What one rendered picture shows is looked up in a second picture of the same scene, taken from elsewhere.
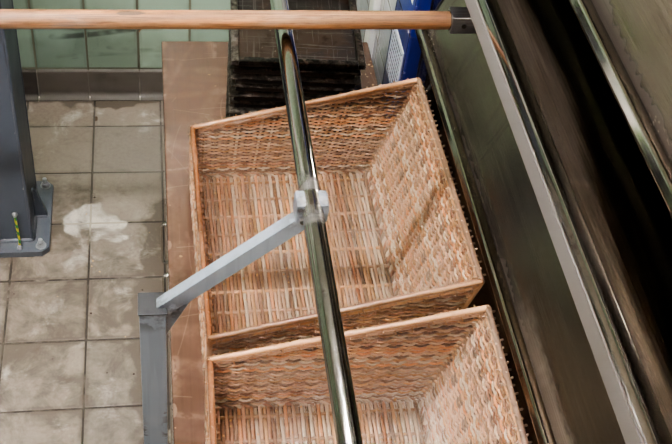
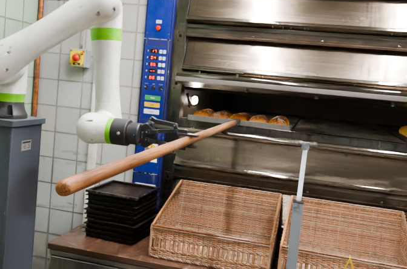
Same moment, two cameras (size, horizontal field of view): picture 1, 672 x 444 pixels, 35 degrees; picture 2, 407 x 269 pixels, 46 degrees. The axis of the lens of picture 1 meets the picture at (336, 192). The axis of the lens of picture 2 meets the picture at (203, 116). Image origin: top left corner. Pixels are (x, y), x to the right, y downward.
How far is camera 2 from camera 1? 2.33 m
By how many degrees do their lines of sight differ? 68
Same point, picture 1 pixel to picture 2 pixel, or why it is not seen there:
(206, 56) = (71, 237)
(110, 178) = not seen: outside the picture
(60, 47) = not seen: outside the picture
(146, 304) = (298, 202)
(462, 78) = (215, 157)
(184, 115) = (106, 249)
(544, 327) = (324, 172)
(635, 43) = (329, 73)
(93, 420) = not seen: outside the picture
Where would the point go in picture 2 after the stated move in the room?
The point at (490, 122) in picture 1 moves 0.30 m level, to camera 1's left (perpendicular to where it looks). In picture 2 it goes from (244, 155) to (220, 161)
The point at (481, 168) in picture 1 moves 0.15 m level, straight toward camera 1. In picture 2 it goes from (254, 167) to (279, 172)
